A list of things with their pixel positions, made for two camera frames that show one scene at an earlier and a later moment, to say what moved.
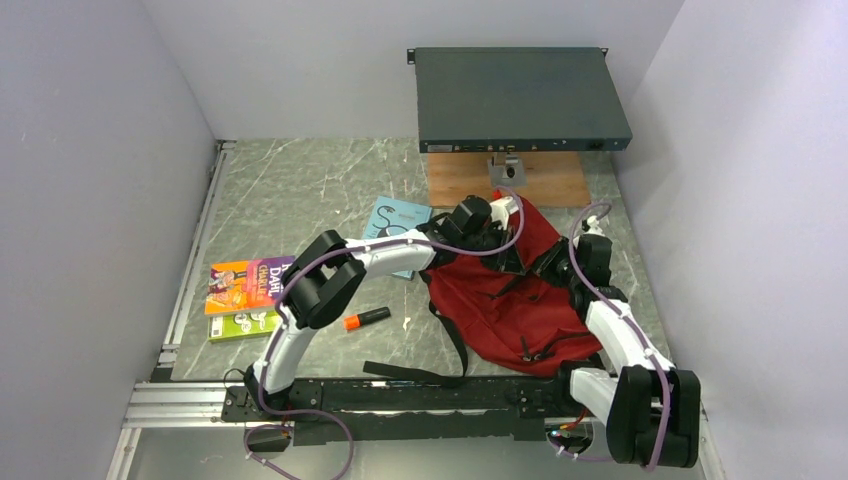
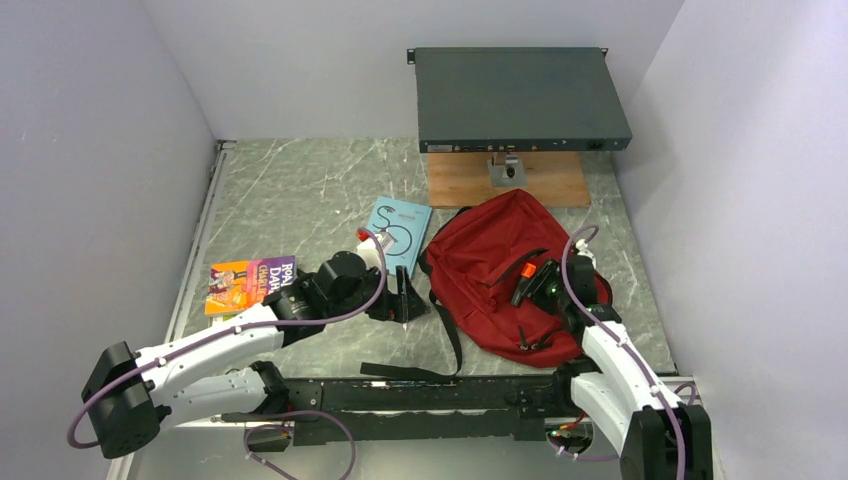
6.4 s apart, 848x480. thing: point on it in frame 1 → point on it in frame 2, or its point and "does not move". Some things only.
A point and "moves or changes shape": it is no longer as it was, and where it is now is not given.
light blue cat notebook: x=388 y=217 does not move
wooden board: x=553 y=179 does not move
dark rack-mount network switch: x=517 y=99 does not move
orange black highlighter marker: x=353 y=322 moves or changes shape
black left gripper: x=508 y=261 → x=406 y=306
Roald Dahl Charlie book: x=247 y=285 does not move
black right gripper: x=544 y=268 → x=535 y=285
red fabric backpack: x=515 y=324 moves or changes shape
